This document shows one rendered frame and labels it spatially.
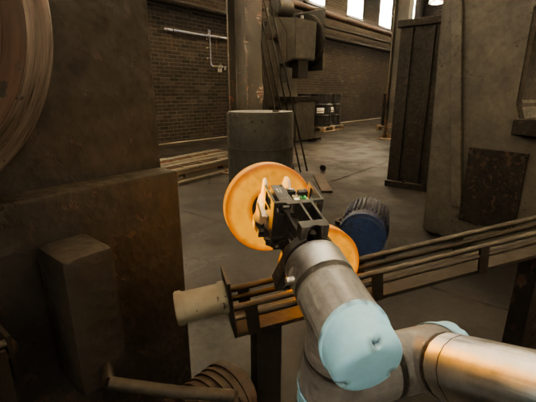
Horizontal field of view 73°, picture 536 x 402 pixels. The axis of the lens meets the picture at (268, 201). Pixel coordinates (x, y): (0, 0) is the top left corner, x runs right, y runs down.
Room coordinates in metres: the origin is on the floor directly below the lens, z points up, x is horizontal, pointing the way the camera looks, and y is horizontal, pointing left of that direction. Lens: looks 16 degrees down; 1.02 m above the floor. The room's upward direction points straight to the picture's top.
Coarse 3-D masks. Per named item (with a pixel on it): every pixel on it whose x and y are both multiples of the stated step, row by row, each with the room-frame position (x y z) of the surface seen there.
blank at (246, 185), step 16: (240, 176) 0.59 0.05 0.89; (256, 176) 0.59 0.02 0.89; (272, 176) 0.60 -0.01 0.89; (288, 176) 0.61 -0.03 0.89; (240, 192) 0.58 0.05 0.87; (256, 192) 0.59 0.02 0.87; (224, 208) 0.59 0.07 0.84; (240, 208) 0.58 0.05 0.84; (240, 224) 0.58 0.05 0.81; (240, 240) 0.58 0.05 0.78; (256, 240) 0.59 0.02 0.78
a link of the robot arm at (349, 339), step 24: (336, 264) 0.37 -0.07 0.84; (312, 288) 0.34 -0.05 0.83; (336, 288) 0.33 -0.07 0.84; (360, 288) 0.33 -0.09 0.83; (312, 312) 0.32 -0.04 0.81; (336, 312) 0.30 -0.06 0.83; (360, 312) 0.30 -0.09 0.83; (312, 336) 0.32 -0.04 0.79; (336, 336) 0.29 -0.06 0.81; (360, 336) 0.28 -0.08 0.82; (384, 336) 0.28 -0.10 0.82; (312, 360) 0.32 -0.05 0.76; (336, 360) 0.27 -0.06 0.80; (360, 360) 0.27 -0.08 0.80; (384, 360) 0.28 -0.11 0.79; (360, 384) 0.28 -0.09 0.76
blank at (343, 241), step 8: (336, 232) 0.62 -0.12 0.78; (344, 232) 0.63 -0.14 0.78; (336, 240) 0.62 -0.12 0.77; (344, 240) 0.63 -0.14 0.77; (352, 240) 0.63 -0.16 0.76; (344, 248) 0.63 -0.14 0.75; (352, 248) 0.63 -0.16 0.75; (280, 256) 0.62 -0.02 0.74; (352, 256) 0.63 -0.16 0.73; (352, 264) 0.63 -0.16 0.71
